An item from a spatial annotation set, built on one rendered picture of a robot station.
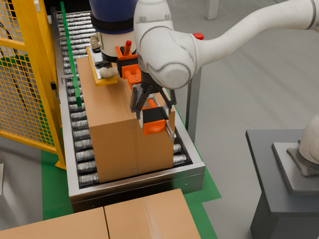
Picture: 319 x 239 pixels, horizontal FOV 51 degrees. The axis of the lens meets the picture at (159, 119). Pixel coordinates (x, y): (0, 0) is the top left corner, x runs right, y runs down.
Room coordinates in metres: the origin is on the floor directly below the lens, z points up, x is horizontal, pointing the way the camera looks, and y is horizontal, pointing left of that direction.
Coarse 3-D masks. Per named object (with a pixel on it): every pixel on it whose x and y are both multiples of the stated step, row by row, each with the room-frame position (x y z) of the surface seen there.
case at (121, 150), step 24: (96, 96) 1.30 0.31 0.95; (120, 96) 1.30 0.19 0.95; (96, 120) 1.12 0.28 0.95; (120, 120) 1.12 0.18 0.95; (96, 144) 1.09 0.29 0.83; (120, 144) 1.12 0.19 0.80; (144, 144) 1.15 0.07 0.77; (168, 144) 1.18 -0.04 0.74; (120, 168) 1.11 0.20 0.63; (144, 168) 1.15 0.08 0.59
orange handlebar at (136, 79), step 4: (116, 48) 1.33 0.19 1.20; (124, 48) 1.34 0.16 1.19; (116, 52) 1.31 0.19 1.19; (120, 52) 1.29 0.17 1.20; (120, 56) 1.26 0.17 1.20; (128, 72) 1.14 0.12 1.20; (136, 72) 1.14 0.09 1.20; (140, 72) 1.14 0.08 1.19; (128, 76) 1.10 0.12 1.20; (132, 76) 1.10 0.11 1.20; (136, 76) 1.10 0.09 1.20; (140, 76) 1.10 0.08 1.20; (128, 80) 1.09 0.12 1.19; (132, 80) 1.07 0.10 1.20; (136, 80) 1.07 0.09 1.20; (140, 80) 1.07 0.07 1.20; (152, 100) 0.96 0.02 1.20; (152, 104) 0.93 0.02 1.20; (152, 128) 0.81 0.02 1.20; (156, 128) 0.81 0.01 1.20; (160, 128) 0.81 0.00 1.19; (156, 132) 0.80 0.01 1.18
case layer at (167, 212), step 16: (176, 192) 1.03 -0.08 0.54; (96, 208) 0.94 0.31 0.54; (112, 208) 0.94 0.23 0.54; (128, 208) 0.94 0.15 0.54; (144, 208) 0.94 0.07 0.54; (160, 208) 0.94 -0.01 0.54; (176, 208) 0.94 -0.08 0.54; (32, 224) 0.85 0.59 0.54; (48, 224) 0.85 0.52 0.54; (64, 224) 0.85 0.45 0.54; (80, 224) 0.85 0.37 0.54; (96, 224) 0.85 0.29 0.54; (112, 224) 0.85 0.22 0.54; (128, 224) 0.85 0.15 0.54; (144, 224) 0.85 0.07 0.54; (160, 224) 0.85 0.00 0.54; (176, 224) 0.85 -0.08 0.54; (192, 224) 0.85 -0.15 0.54
